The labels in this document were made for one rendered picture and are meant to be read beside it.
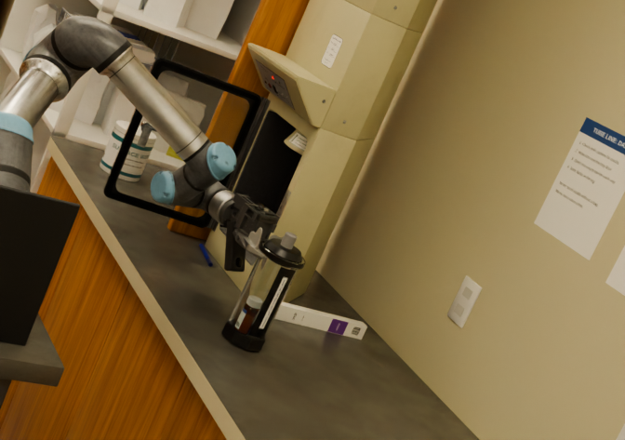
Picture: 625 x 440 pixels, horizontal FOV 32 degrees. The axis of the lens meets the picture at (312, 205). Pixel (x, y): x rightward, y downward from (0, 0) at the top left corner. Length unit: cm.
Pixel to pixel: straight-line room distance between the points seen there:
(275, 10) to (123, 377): 103
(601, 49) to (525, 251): 50
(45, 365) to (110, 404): 69
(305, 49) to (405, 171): 48
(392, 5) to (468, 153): 47
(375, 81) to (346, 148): 18
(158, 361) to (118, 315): 29
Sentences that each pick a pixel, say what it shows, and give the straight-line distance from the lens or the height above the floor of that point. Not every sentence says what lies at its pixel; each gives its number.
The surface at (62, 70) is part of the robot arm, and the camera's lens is 242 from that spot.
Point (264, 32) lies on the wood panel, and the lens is 291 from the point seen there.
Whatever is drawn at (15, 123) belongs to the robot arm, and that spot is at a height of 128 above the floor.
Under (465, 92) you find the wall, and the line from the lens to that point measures 294.
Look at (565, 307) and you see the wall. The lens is 248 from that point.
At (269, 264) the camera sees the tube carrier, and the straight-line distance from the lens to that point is 235.
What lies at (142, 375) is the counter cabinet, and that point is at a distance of 254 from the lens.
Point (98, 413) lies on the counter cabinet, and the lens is 273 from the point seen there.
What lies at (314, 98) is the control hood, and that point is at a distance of 260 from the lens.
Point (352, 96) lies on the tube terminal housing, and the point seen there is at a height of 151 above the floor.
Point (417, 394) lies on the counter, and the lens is 263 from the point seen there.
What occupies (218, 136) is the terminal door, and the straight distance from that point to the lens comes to 289.
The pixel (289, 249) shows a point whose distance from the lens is 237.
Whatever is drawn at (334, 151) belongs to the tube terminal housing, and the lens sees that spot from 267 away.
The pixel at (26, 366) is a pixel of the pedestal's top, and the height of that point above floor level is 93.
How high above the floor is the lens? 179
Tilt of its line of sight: 12 degrees down
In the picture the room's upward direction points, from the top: 24 degrees clockwise
